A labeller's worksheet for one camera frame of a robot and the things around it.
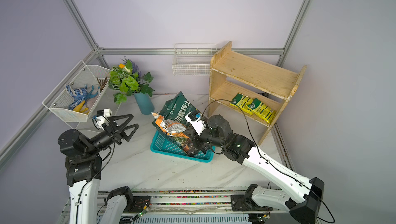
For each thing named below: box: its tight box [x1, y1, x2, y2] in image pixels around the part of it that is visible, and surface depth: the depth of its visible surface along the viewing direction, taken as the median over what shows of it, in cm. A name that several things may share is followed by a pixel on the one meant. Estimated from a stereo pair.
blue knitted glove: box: [65, 84, 88, 111], surface depth 73 cm
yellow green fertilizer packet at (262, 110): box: [247, 97, 276, 124], surface depth 83 cm
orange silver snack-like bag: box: [151, 112, 191, 140], surface depth 64 cm
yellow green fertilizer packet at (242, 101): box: [229, 92, 254, 115], surface depth 88 cm
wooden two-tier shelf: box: [207, 41, 308, 146], surface depth 75 cm
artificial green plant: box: [108, 55, 155, 105], surface depth 85 cm
